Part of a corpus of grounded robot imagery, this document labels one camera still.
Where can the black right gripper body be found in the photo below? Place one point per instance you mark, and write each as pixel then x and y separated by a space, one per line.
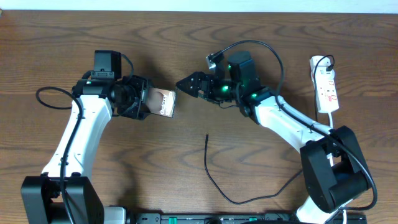
pixel 223 89

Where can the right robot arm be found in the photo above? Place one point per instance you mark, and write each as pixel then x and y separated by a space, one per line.
pixel 333 165

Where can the white power strip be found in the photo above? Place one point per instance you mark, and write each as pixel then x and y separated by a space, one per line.
pixel 323 78

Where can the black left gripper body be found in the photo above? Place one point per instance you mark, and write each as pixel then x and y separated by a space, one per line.
pixel 134 93

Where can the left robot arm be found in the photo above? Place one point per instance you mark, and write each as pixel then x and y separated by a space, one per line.
pixel 63 192

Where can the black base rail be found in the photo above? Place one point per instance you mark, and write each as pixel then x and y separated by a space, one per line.
pixel 156 218

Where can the bronze Galaxy smartphone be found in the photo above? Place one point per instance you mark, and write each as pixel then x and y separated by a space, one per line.
pixel 161 102

